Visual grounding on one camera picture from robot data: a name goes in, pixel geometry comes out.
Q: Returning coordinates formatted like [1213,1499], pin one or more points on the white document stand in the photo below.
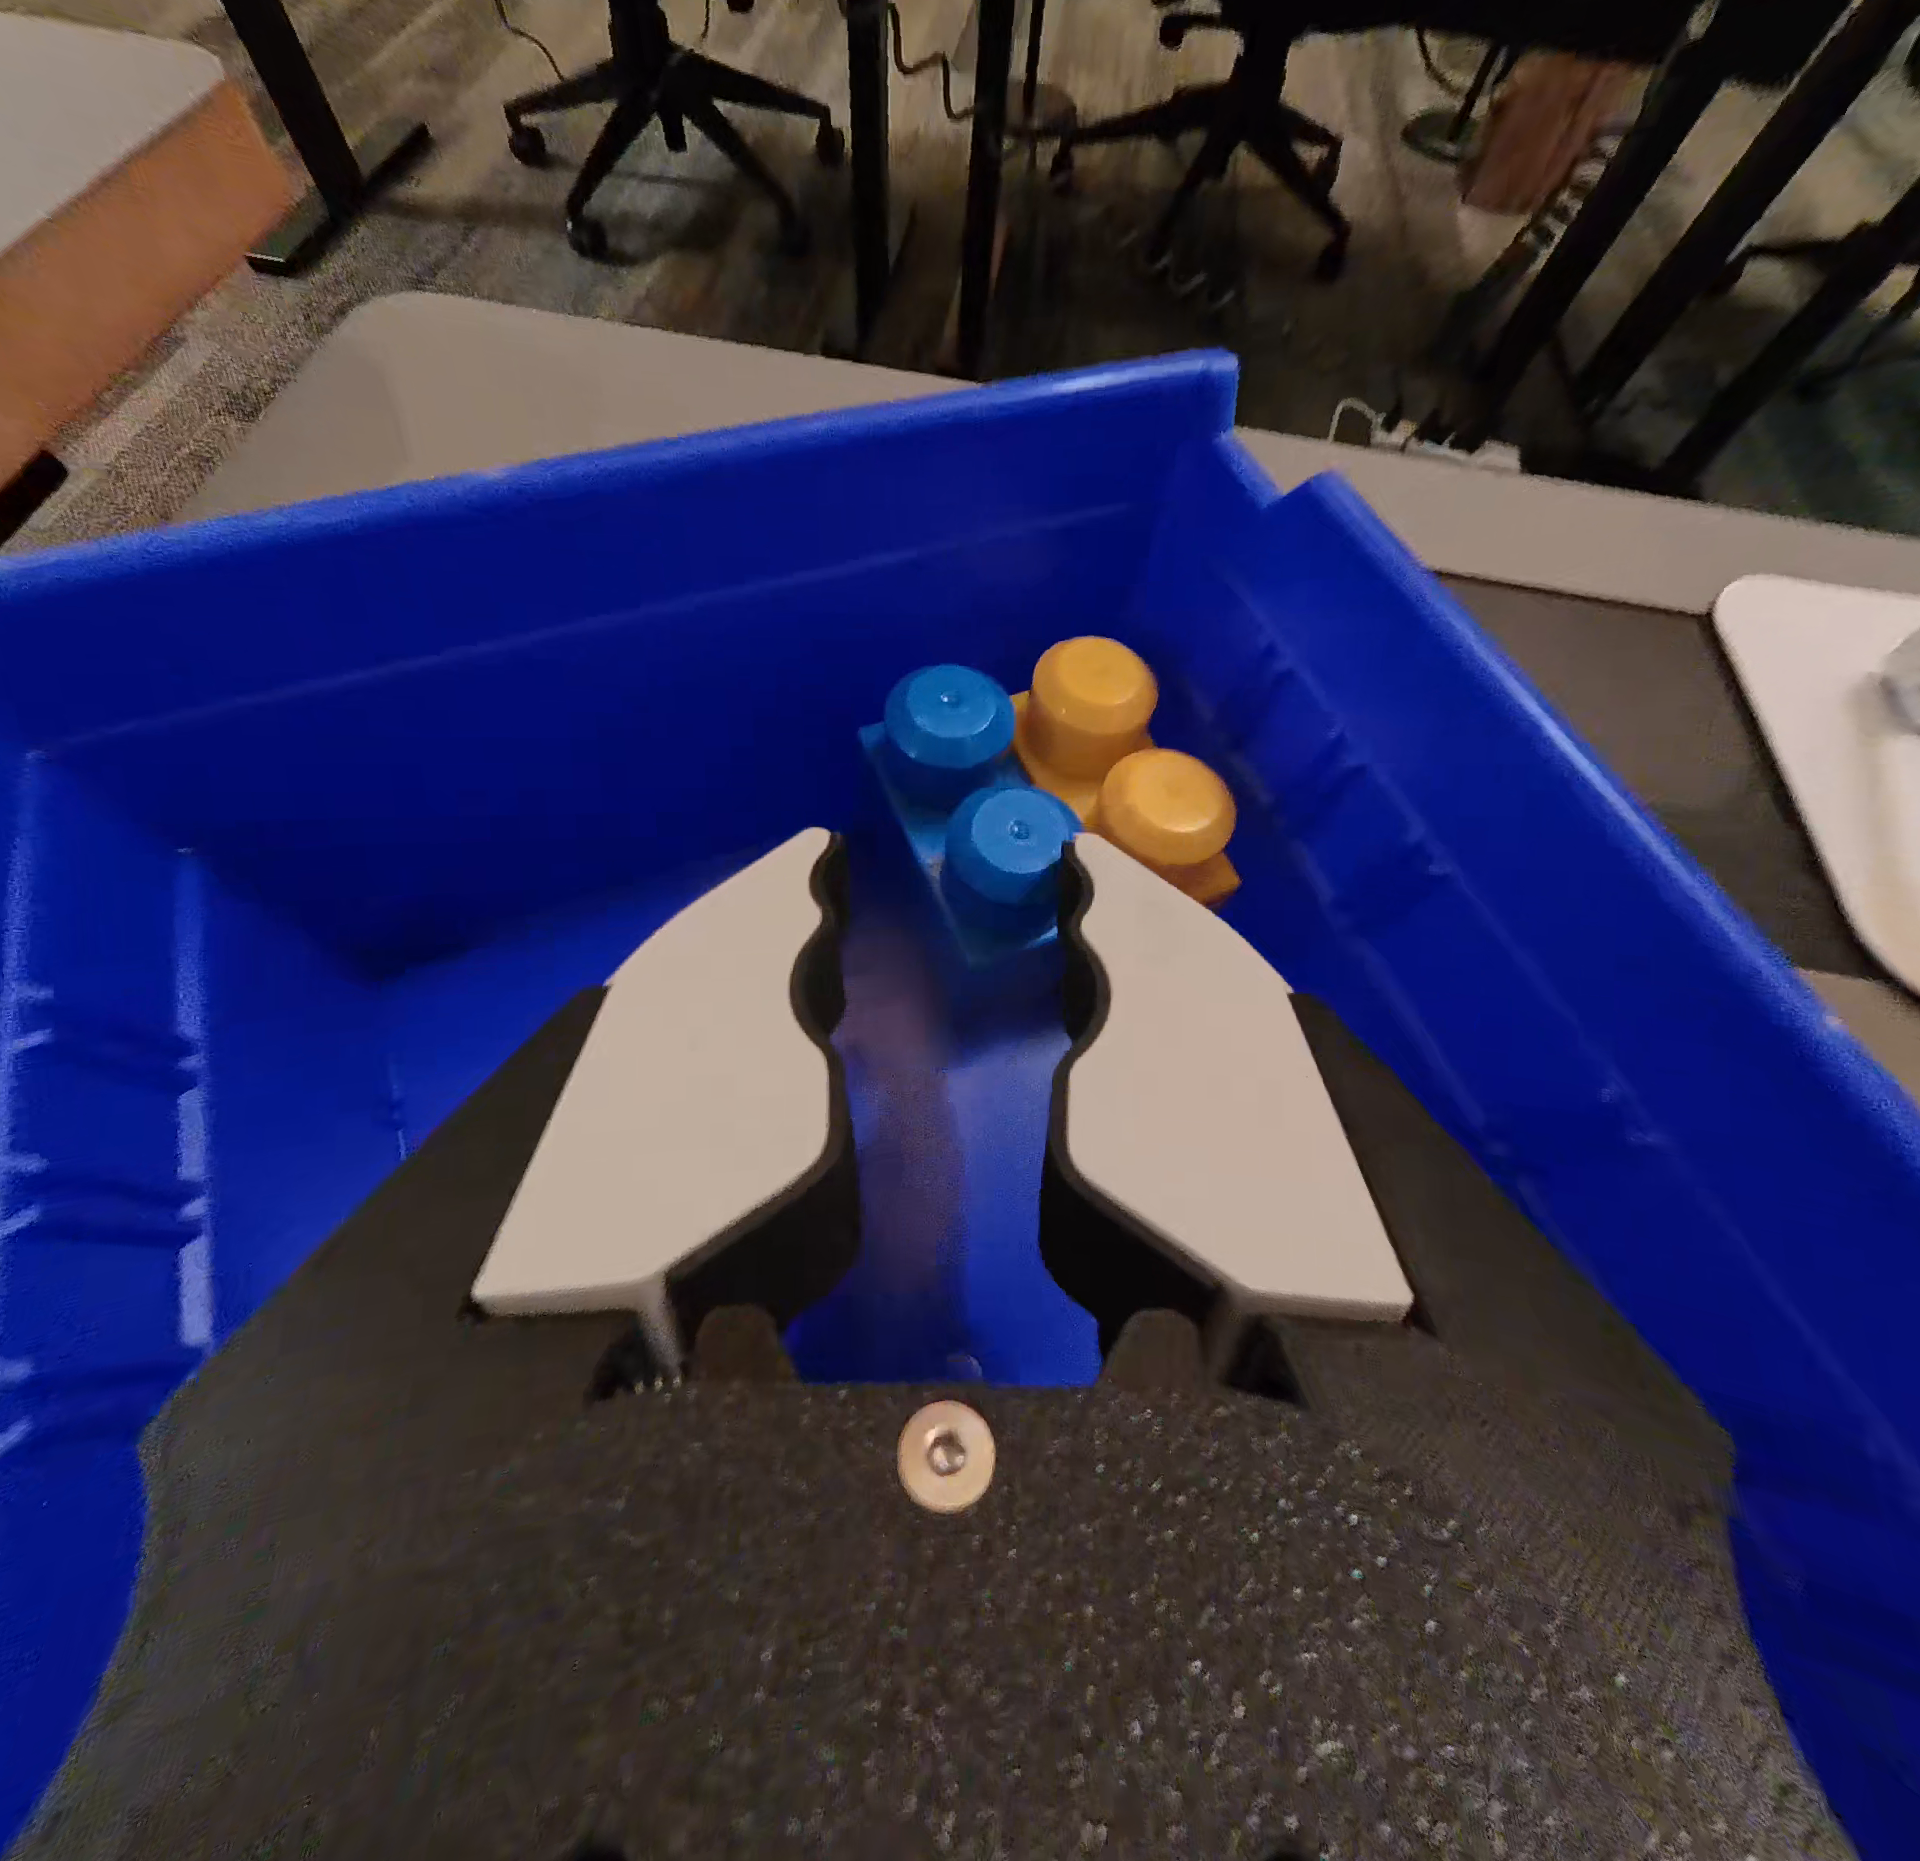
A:
[1814,751]

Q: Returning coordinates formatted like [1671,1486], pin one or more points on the blue plastic bin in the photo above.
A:
[600,616]

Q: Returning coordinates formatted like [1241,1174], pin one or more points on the yellow two-stud block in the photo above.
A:
[1095,700]

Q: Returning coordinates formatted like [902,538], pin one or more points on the blue two-stud block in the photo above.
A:
[945,723]

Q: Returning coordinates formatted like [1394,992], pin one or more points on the wooden edge table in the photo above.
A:
[121,212]

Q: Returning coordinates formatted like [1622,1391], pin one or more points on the white power strip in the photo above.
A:
[1442,447]

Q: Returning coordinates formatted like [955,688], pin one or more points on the black office chair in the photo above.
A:
[1247,107]
[660,85]

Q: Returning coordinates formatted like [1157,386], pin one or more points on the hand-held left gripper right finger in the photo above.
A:
[1215,1128]

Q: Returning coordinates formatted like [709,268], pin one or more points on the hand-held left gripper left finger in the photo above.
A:
[692,1128]

